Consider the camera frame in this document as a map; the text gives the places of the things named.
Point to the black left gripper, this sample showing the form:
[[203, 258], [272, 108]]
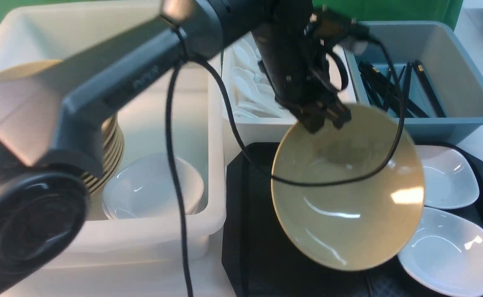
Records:
[[290, 59]]

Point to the tan noodle bowl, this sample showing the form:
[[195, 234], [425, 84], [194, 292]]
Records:
[[355, 226]]

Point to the white dish tray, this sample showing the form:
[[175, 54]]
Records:
[[450, 182], [445, 254]]

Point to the white spoon bin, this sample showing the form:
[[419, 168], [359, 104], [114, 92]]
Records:
[[256, 129]]

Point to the pile of white spoons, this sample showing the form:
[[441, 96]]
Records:
[[252, 94]]

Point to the bundle of black chopsticks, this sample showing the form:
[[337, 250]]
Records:
[[379, 83]]

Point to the grey chopstick bin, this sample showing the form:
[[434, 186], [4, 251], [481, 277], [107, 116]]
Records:
[[455, 78]]

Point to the large white plastic tub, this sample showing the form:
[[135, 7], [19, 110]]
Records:
[[55, 32]]

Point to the black serving tray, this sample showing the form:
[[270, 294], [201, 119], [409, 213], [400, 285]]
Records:
[[260, 261]]

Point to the stacked white dishes in tub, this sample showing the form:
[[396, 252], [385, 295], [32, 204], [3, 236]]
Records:
[[145, 189]]

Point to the stack of tan bowls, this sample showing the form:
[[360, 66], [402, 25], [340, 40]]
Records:
[[113, 138]]

